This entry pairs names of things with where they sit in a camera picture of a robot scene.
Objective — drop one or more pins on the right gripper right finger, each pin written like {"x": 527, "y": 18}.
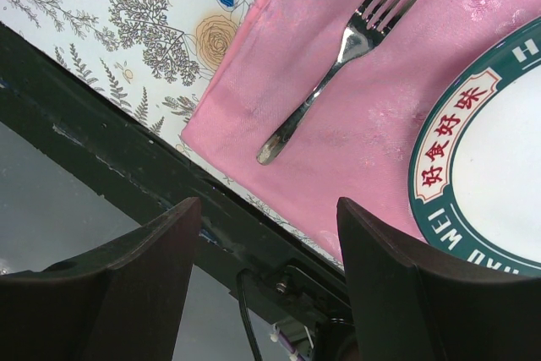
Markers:
{"x": 411, "y": 301}

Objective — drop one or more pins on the pink floral placemat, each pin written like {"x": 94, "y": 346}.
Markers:
{"x": 357, "y": 139}

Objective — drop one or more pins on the floral tablecloth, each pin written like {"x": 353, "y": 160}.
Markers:
{"x": 153, "y": 59}

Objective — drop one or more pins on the silver fork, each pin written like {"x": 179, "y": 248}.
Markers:
{"x": 368, "y": 26}

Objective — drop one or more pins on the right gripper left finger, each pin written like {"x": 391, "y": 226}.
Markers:
{"x": 120, "y": 301}

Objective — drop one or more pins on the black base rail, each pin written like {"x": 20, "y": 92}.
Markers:
{"x": 143, "y": 176}

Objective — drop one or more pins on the white plate green rim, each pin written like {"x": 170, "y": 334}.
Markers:
{"x": 474, "y": 174}

